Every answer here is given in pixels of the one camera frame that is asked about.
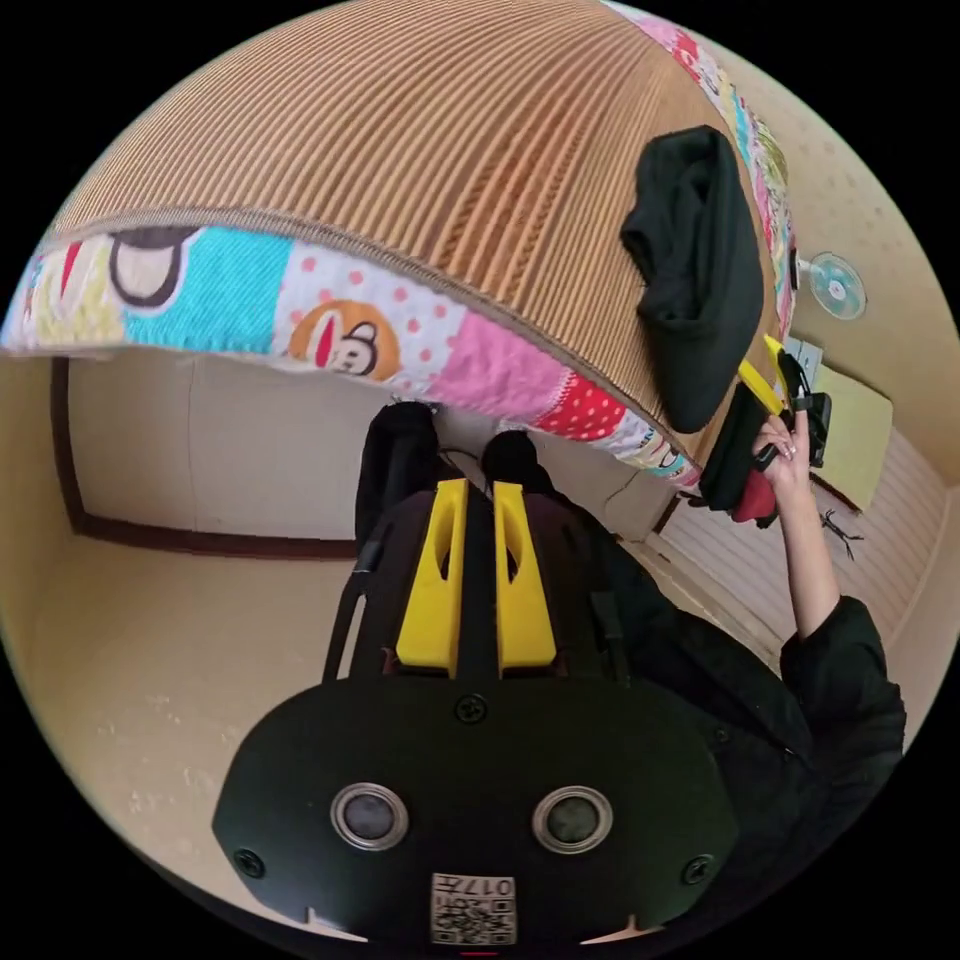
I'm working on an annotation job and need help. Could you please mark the black long pants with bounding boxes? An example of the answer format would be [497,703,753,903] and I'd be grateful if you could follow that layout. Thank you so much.
[619,125,766,436]

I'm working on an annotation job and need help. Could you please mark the person's right forearm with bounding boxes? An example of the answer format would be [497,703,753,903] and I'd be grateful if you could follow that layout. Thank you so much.
[775,479,843,640]

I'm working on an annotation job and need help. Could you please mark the wall fan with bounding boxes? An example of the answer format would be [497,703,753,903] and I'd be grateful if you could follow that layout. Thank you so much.
[796,251,869,322]

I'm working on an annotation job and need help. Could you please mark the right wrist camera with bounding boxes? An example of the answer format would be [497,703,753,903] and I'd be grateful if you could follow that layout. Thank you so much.
[805,389,834,471]

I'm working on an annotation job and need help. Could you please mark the person's body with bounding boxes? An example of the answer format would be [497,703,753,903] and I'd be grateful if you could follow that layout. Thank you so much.
[354,401,910,960]

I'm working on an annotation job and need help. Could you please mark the person's right hand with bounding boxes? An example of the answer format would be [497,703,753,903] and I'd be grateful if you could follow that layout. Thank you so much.
[752,407,816,498]

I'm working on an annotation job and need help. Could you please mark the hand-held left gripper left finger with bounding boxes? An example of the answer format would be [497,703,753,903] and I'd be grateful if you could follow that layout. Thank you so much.
[395,479,471,677]

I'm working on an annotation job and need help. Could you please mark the bed with woven mat and quilt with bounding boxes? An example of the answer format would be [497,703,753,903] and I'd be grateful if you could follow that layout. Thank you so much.
[0,0,801,561]

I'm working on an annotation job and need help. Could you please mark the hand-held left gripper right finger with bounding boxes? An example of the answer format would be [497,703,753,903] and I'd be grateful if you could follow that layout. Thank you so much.
[491,481,559,677]

